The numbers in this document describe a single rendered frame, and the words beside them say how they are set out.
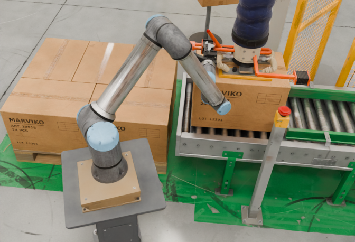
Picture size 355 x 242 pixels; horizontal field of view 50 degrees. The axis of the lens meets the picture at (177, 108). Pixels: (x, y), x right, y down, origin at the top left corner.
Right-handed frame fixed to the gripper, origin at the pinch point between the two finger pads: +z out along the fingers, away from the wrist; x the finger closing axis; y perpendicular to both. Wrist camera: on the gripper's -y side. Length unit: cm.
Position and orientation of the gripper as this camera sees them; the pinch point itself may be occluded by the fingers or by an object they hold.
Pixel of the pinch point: (205, 46)
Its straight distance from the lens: 247.0
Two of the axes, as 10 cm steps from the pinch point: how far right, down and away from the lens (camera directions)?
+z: 0.8, -6.6, 7.5
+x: 0.5, -7.4, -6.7
